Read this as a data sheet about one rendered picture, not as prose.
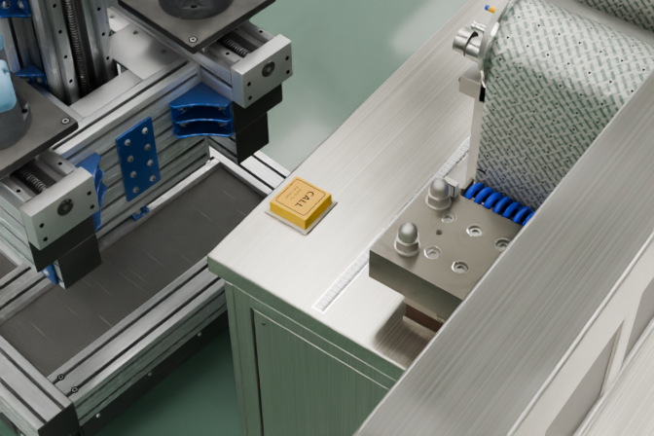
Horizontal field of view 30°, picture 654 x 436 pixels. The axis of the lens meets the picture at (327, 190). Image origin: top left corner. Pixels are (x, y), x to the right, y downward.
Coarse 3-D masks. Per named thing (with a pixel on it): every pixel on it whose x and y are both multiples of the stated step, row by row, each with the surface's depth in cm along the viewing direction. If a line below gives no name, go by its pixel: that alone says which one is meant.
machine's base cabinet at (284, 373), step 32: (256, 320) 188; (288, 320) 181; (256, 352) 195; (288, 352) 188; (320, 352) 182; (256, 384) 202; (288, 384) 195; (320, 384) 188; (352, 384) 182; (384, 384) 176; (256, 416) 209; (288, 416) 202; (320, 416) 195; (352, 416) 188
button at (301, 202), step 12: (300, 180) 191; (288, 192) 189; (300, 192) 189; (312, 192) 189; (324, 192) 189; (276, 204) 188; (288, 204) 188; (300, 204) 188; (312, 204) 188; (324, 204) 189; (288, 216) 187; (300, 216) 186; (312, 216) 187
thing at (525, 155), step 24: (504, 120) 165; (528, 120) 162; (480, 144) 171; (504, 144) 168; (528, 144) 165; (552, 144) 162; (576, 144) 159; (480, 168) 174; (504, 168) 171; (528, 168) 168; (552, 168) 165; (504, 192) 174; (528, 192) 171
